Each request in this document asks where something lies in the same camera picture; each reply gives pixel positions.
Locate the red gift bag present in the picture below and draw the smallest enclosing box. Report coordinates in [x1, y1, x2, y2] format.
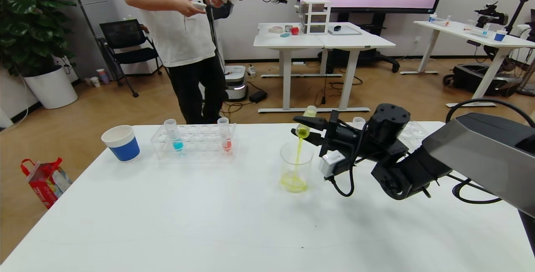
[21, 158, 72, 209]

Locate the clear drawer organizer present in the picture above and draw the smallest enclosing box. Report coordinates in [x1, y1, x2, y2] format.
[300, 0, 331, 35]

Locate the blue white paper cup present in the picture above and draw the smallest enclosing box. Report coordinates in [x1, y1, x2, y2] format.
[101, 125, 140, 163]

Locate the long white desk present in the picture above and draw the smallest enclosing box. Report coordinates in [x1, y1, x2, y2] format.
[399, 20, 535, 108]

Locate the person in white shirt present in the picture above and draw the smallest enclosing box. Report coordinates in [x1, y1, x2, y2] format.
[121, 0, 229, 125]

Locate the black display stand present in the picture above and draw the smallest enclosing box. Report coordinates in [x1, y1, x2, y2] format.
[318, 12, 400, 73]

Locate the white wheeled robot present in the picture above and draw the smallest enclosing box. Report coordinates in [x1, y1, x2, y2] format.
[205, 0, 289, 101]

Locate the black folding chair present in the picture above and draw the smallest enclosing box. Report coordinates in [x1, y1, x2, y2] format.
[99, 19, 163, 98]

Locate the white standing desk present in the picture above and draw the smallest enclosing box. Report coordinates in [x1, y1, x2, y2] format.
[316, 22, 396, 113]
[253, 22, 326, 114]

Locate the yellow pigment test tube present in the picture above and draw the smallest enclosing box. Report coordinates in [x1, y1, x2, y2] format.
[296, 105, 318, 139]

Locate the green leafy plant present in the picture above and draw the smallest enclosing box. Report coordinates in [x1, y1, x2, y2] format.
[0, 0, 78, 78]

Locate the black camera rig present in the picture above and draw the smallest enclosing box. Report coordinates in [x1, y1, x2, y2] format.
[474, 1, 510, 28]

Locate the grey tray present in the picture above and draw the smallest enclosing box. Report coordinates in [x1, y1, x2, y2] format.
[327, 25, 362, 36]

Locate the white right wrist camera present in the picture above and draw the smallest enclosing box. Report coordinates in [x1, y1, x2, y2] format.
[318, 150, 345, 178]

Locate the blue pigment test tube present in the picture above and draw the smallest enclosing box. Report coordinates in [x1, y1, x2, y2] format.
[163, 119, 184, 152]

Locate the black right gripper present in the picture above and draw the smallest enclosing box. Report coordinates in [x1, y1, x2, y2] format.
[290, 109, 368, 158]

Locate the clear acrylic test tube rack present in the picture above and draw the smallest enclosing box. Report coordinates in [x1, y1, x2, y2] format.
[150, 123, 237, 160]
[347, 119, 429, 143]

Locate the clear glass beaker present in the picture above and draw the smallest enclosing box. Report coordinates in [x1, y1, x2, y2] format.
[279, 142, 314, 193]

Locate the white planter pot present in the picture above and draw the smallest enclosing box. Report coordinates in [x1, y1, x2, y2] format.
[23, 66, 79, 110]

